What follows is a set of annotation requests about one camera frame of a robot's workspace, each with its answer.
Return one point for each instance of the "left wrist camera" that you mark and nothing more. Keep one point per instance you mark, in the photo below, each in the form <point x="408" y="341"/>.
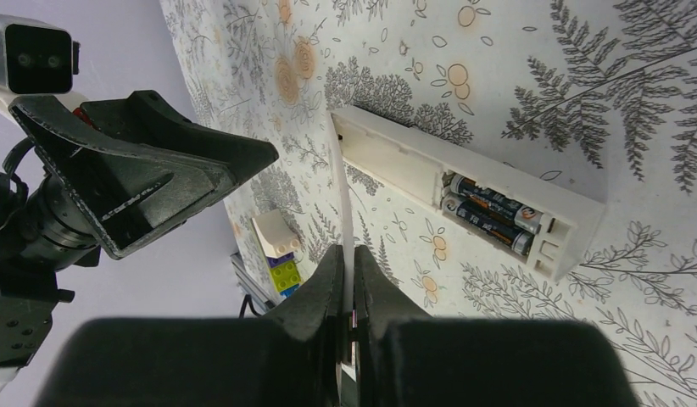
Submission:
<point x="37" y="58"/>

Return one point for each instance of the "white remote battery cover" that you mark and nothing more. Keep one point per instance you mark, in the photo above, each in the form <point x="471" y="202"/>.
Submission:
<point x="345" y="213"/>

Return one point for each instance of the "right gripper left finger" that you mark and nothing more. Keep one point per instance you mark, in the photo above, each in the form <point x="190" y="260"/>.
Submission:
<point x="286" y="357"/>

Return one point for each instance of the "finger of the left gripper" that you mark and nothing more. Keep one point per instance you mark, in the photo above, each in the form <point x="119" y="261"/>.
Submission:
<point x="130" y="195"/>
<point x="145" y="118"/>

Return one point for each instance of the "floral tablecloth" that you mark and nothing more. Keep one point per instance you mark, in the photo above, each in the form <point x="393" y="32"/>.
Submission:
<point x="597" y="97"/>

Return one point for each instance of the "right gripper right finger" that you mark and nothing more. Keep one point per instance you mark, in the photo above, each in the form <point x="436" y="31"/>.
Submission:
<point x="407" y="357"/>

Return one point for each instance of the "white remote control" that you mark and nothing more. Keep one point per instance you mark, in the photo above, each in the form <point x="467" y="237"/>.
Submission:
<point x="546" y="228"/>

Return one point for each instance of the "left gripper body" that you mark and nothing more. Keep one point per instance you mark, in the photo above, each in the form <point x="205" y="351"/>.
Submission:
<point x="41" y="230"/>

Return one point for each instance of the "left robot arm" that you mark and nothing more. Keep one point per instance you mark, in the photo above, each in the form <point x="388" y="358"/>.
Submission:
<point x="28" y="297"/>

